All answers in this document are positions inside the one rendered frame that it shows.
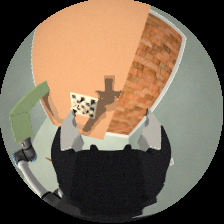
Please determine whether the chessboard with pieces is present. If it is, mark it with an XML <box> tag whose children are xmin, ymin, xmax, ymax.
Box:
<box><xmin>70</xmin><ymin>92</ymin><xmax>98</xmax><ymax>119</ymax></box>

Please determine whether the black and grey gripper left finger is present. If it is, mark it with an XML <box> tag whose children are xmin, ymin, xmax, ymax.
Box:
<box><xmin>51</xmin><ymin>109</ymin><xmax>84</xmax><ymax>184</ymax></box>

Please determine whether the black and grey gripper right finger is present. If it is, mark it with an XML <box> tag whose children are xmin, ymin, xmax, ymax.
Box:
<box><xmin>138</xmin><ymin>108</ymin><xmax>171</xmax><ymax>183</ymax></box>

